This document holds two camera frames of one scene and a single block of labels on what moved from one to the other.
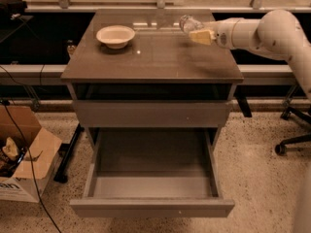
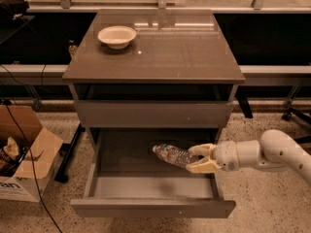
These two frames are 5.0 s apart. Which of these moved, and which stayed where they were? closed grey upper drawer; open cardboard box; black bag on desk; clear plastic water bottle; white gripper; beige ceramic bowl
Moved: white gripper; clear plastic water bottle
Stayed: beige ceramic bowl; closed grey upper drawer; black bag on desk; open cardboard box
